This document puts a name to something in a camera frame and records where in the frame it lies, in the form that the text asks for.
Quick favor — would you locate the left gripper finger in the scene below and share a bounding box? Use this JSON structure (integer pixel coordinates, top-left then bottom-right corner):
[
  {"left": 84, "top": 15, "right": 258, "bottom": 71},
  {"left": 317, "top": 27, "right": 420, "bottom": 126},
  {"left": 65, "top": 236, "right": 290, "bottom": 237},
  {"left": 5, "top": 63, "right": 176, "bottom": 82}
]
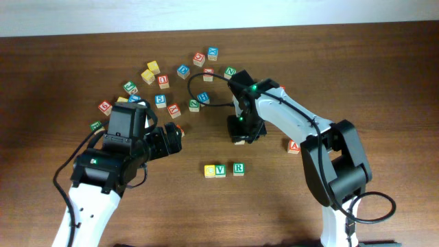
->
[
  {"left": 165, "top": 122, "right": 182, "bottom": 154},
  {"left": 152, "top": 127, "right": 169, "bottom": 156}
]

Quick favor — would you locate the blue P block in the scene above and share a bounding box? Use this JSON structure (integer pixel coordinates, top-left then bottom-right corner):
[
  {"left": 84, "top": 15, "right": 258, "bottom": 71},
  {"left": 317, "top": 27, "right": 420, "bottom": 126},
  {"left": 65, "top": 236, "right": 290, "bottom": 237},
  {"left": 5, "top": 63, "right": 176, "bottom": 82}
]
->
[{"left": 234, "top": 140, "right": 246, "bottom": 145}]

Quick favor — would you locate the green R block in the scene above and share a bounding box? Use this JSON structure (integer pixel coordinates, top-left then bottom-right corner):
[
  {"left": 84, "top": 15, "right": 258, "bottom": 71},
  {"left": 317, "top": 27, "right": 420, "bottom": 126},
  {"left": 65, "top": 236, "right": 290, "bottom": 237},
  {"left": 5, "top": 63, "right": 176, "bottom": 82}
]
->
[{"left": 233, "top": 163, "right": 245, "bottom": 176}]

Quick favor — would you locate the green V block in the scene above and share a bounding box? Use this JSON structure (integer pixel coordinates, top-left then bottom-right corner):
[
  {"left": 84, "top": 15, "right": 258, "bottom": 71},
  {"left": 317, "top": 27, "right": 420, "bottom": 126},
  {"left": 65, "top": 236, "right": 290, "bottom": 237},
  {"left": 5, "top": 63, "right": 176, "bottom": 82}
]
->
[{"left": 215, "top": 165, "right": 226, "bottom": 178}]

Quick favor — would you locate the yellow C block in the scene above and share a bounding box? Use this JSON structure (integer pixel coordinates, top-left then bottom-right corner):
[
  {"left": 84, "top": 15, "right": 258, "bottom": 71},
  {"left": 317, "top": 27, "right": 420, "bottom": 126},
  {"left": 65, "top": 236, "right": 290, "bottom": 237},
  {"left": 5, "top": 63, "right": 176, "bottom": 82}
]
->
[{"left": 204, "top": 165, "right": 216, "bottom": 178}]

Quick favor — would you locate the red A block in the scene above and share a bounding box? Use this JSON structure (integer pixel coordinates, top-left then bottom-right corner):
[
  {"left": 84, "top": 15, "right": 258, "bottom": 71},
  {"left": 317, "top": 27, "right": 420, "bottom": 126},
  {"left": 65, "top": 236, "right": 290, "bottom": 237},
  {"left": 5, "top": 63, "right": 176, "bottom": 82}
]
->
[{"left": 287, "top": 140, "right": 300, "bottom": 154}]

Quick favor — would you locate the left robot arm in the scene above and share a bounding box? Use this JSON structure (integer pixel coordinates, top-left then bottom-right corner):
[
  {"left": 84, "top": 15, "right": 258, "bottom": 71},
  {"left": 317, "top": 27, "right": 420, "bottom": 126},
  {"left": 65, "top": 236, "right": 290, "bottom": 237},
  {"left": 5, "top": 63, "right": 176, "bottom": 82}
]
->
[{"left": 53, "top": 99, "right": 182, "bottom": 246}]

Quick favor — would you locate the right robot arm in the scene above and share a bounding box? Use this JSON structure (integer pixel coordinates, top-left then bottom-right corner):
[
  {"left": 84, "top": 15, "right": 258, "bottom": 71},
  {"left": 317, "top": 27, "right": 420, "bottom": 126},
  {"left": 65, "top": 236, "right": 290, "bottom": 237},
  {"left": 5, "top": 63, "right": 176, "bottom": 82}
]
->
[{"left": 227, "top": 71, "right": 372, "bottom": 246}]

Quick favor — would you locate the red I block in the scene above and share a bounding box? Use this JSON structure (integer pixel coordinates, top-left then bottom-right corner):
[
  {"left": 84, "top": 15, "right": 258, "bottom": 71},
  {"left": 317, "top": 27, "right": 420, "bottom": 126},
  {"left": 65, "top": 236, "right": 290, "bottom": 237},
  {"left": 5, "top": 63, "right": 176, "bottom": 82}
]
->
[{"left": 176, "top": 125, "right": 185, "bottom": 137}]

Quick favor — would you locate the red K block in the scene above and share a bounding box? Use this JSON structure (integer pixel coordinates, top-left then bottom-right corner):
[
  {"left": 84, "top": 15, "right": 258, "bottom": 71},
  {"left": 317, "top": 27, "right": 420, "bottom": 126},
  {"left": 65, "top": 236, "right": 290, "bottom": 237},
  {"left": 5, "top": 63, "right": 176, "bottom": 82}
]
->
[{"left": 167, "top": 104, "right": 181, "bottom": 119}]

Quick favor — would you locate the blue 5 block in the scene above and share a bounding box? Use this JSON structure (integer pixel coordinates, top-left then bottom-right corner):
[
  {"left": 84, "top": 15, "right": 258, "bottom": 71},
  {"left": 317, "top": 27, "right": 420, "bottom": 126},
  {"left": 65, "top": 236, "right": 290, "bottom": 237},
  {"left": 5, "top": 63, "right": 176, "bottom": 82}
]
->
[{"left": 154, "top": 95, "right": 167, "bottom": 108}]

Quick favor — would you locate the green Z block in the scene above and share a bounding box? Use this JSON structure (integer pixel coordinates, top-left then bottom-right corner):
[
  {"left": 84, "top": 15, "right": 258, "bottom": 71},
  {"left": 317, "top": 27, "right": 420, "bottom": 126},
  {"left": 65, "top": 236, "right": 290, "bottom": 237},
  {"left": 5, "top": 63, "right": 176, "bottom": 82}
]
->
[{"left": 189, "top": 99, "right": 200, "bottom": 112}]

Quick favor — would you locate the blue H block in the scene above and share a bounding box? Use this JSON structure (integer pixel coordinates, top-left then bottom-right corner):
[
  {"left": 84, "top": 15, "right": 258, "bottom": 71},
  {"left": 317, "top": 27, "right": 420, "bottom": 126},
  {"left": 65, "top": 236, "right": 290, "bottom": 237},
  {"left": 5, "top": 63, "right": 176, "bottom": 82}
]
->
[{"left": 196, "top": 92, "right": 210, "bottom": 106}]

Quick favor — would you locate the blue L block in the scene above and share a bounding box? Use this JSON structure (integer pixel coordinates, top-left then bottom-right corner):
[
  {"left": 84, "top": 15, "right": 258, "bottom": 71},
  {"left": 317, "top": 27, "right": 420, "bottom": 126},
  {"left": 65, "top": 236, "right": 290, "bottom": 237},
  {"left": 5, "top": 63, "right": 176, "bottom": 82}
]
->
[{"left": 128, "top": 95, "right": 141, "bottom": 102}]

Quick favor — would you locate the red U block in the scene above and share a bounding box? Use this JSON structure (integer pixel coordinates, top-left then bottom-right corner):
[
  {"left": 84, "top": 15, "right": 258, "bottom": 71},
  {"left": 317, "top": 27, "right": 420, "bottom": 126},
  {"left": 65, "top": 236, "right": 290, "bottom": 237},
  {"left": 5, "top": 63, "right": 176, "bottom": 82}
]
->
[{"left": 157, "top": 75, "right": 169, "bottom": 89}]

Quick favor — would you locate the yellow block left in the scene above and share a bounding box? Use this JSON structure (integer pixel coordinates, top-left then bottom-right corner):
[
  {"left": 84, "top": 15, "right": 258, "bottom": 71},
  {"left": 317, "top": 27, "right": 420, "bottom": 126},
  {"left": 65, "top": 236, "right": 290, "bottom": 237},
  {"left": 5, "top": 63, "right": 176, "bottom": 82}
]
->
[{"left": 117, "top": 97, "right": 128, "bottom": 102}]

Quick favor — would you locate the green N block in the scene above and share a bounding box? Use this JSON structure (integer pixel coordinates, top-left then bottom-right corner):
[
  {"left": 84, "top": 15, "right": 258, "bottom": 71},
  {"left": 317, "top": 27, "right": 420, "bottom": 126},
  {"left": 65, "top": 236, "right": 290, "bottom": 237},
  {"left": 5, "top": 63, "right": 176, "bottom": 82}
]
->
[{"left": 224, "top": 67, "right": 237, "bottom": 79}]

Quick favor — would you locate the green B block left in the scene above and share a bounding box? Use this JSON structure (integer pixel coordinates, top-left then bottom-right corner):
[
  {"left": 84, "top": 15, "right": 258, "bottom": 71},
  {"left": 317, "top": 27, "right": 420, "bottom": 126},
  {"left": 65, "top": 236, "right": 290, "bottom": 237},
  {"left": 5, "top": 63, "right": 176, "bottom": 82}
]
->
[{"left": 90, "top": 121, "right": 105, "bottom": 134}]

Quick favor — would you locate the green J block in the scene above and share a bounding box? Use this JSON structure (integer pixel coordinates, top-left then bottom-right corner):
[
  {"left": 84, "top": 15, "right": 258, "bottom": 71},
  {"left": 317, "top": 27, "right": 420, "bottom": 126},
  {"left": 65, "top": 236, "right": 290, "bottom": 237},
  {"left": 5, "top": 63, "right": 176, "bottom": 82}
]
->
[{"left": 123, "top": 81, "right": 138, "bottom": 95}]

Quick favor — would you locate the red Y block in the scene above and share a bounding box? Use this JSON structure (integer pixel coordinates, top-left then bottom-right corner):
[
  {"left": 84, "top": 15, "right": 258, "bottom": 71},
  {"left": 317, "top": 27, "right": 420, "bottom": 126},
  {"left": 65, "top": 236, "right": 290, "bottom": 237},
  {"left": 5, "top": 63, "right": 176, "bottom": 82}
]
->
[{"left": 202, "top": 68, "right": 214, "bottom": 82}]

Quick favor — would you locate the red 6 block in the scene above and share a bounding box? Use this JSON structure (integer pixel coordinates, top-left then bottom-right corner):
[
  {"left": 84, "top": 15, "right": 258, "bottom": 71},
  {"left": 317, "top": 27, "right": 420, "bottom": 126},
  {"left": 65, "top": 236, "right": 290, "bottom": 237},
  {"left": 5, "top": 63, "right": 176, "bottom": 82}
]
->
[{"left": 98, "top": 100, "right": 112, "bottom": 116}]

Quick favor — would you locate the yellow block lower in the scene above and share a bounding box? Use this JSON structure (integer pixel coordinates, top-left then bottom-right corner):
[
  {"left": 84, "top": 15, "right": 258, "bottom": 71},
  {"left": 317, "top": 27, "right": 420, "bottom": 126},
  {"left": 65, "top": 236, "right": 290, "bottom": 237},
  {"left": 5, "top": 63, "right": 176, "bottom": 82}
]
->
[{"left": 141, "top": 69, "right": 155, "bottom": 84}]

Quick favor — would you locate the blue D block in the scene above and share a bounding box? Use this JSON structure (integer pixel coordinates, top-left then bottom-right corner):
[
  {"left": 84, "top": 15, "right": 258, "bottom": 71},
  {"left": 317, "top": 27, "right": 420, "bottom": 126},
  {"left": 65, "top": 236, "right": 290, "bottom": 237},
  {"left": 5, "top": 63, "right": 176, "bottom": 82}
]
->
[{"left": 177, "top": 64, "right": 190, "bottom": 80}]

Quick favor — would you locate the yellow block upper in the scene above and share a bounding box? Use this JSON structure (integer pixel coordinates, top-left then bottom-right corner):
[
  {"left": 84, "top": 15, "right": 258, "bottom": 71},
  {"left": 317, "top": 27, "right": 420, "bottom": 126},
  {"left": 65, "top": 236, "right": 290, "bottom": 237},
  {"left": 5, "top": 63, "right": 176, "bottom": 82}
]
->
[{"left": 147, "top": 60, "right": 161, "bottom": 75}]

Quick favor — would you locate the red Q block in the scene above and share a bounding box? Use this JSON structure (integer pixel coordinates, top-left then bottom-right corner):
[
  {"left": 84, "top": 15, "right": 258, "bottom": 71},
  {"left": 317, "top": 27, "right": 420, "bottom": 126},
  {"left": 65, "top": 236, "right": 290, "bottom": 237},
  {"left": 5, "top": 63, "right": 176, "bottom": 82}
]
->
[{"left": 193, "top": 52, "right": 206, "bottom": 67}]

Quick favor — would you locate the blue X block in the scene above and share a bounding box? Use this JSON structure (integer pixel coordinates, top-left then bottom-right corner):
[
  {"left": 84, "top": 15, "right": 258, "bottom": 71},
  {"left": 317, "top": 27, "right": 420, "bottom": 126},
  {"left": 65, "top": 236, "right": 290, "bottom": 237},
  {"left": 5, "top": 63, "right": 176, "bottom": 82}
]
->
[{"left": 207, "top": 47, "right": 219, "bottom": 61}]

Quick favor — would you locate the left black cable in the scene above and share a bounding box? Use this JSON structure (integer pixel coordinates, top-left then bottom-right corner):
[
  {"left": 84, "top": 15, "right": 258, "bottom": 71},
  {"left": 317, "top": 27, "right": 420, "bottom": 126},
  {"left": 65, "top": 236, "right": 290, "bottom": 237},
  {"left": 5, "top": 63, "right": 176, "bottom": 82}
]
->
[{"left": 52, "top": 118, "right": 150, "bottom": 247}]

